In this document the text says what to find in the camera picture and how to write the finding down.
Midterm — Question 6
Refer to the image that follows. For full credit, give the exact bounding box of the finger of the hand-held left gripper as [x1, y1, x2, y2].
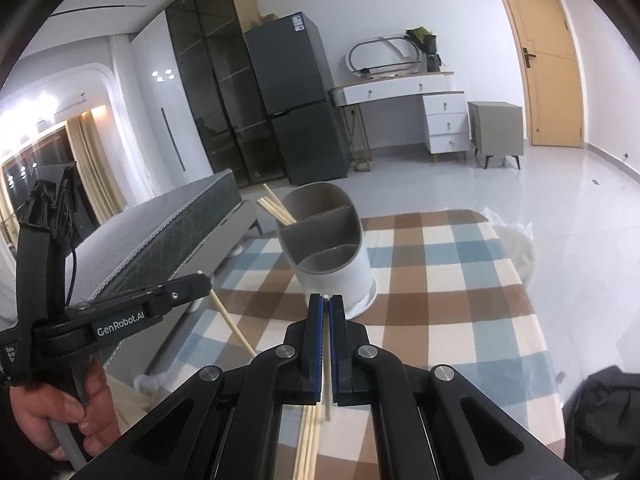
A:
[142, 272, 213, 317]

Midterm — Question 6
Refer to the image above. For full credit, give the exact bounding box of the grey bed frame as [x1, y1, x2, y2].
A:
[100, 199, 263, 311]

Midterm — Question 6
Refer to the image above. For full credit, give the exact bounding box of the wooden door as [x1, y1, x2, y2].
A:
[487, 0, 585, 150]

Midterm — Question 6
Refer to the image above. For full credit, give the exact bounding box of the beige curtain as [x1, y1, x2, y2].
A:
[65, 115, 116, 221]

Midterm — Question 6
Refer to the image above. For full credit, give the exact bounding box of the black bag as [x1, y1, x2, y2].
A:
[565, 366, 640, 480]

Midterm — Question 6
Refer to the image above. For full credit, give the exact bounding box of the checkered tablecloth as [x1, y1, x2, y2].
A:
[105, 209, 568, 480]

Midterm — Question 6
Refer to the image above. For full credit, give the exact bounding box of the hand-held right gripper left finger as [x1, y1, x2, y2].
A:
[75, 294, 326, 480]

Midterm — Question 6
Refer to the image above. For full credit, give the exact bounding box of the dark grey refrigerator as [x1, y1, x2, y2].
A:
[243, 11, 351, 187]

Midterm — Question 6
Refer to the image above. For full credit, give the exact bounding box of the dark window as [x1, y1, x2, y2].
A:
[0, 125, 98, 241]

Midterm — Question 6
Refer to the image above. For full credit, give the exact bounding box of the white wardrobe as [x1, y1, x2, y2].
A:
[107, 12, 213, 211]

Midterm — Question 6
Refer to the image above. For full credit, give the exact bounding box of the grey white utensil holder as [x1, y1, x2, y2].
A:
[276, 182, 377, 318]

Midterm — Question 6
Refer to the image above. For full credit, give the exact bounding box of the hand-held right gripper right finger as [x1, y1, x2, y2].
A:
[330, 295, 586, 480]

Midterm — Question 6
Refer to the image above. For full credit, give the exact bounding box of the dark glass cabinet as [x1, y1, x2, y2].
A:
[165, 0, 288, 188]

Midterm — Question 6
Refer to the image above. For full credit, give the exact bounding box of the wooden chopstick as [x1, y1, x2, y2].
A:
[263, 183, 297, 223]
[258, 198, 293, 226]
[196, 270, 257, 354]
[255, 201, 290, 227]

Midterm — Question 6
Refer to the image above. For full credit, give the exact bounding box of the grey nightstand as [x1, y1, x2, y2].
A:
[467, 101, 524, 170]

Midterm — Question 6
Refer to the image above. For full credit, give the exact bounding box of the oval mirror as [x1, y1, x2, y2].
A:
[347, 35, 423, 77]

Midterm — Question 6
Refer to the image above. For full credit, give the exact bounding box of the person's left hand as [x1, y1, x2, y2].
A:
[10, 354, 121, 459]

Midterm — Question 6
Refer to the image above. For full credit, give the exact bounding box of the white dressing table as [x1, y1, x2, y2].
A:
[330, 71, 471, 163]

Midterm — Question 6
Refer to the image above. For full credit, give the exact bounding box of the dark grey quilted mattress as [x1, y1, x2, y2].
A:
[65, 169, 240, 306]

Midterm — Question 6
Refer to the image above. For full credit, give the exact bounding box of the pile of wooden chopsticks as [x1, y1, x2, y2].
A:
[294, 402, 322, 480]

